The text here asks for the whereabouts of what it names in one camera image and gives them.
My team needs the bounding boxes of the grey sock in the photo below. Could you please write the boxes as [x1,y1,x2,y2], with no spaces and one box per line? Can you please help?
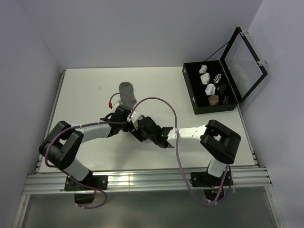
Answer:
[119,82,137,109]

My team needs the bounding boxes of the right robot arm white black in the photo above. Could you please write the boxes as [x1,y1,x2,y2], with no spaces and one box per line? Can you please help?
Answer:
[127,114,241,185]

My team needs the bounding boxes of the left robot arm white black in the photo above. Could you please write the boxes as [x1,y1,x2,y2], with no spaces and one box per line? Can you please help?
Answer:
[38,104,131,190]

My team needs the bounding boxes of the brown rolled sock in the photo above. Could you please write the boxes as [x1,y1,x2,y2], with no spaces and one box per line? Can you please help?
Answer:
[208,95,219,106]

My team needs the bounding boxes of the white rolled sock lower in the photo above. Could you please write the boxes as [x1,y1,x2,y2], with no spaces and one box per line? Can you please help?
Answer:
[205,84,216,96]

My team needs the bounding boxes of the black storage box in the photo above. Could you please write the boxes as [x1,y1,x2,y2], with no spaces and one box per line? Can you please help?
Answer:
[182,60,238,114]

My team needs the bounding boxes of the white rolled sock upper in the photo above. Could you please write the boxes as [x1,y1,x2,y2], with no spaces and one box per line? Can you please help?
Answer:
[200,73,210,85]

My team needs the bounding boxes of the dark colourful striped rolled sock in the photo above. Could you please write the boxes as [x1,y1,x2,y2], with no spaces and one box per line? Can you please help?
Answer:
[220,95,229,105]

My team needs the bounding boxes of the black white striped rolled sock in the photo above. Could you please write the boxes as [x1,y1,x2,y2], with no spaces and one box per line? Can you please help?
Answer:
[213,74,221,84]

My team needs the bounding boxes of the black electronics box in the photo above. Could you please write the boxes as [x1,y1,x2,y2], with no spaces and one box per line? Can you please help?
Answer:
[74,193,95,205]

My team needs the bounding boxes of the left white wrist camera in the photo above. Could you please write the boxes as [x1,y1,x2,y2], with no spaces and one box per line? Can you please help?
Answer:
[108,101,122,111]

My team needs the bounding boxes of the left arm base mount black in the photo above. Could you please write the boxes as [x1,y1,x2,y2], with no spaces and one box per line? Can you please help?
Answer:
[64,175,108,191]

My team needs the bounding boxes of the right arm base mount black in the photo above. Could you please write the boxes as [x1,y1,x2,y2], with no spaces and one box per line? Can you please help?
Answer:
[190,171,224,188]

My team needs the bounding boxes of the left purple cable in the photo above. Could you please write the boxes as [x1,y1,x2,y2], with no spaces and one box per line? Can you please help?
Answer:
[44,92,133,209]

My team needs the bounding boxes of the purple cable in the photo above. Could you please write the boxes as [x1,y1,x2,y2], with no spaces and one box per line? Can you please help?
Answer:
[128,96,233,207]
[44,92,133,209]

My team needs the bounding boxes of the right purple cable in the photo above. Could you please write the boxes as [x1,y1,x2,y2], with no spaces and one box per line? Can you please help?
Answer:
[128,96,233,207]

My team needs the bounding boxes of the aluminium frame rail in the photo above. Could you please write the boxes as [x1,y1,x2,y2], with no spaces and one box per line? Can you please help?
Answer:
[13,166,273,228]

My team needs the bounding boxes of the glass box lid black frame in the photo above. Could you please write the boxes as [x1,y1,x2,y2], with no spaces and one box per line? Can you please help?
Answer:
[219,27,268,104]

